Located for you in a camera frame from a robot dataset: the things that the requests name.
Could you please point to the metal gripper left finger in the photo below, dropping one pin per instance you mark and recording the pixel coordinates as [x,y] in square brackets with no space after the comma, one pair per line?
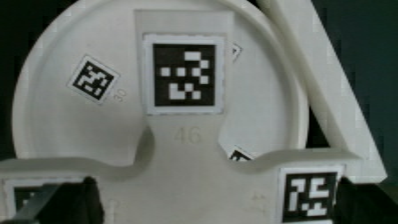
[65,204]

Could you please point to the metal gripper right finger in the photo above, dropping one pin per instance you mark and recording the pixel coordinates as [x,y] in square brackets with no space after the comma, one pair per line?
[365,205]

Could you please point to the white cross-shaped table base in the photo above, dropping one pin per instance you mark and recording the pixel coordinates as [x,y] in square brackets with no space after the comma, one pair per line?
[274,190]

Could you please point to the white round table top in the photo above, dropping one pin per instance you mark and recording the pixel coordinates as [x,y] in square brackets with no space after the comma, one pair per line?
[159,69]

